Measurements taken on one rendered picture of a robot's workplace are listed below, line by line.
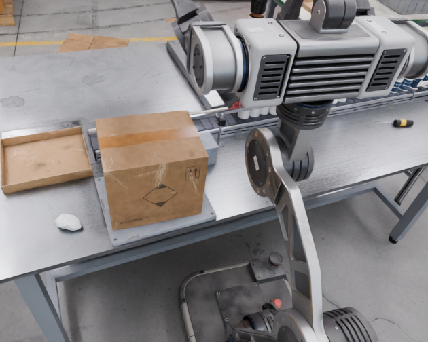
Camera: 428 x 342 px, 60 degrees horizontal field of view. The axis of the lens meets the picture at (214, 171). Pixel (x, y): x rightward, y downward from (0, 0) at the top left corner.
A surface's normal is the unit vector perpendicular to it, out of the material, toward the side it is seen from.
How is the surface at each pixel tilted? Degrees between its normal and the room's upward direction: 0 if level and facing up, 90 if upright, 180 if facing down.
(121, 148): 0
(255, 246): 0
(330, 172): 0
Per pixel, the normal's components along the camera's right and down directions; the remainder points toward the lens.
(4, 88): 0.10, -0.71
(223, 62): 0.28, 0.11
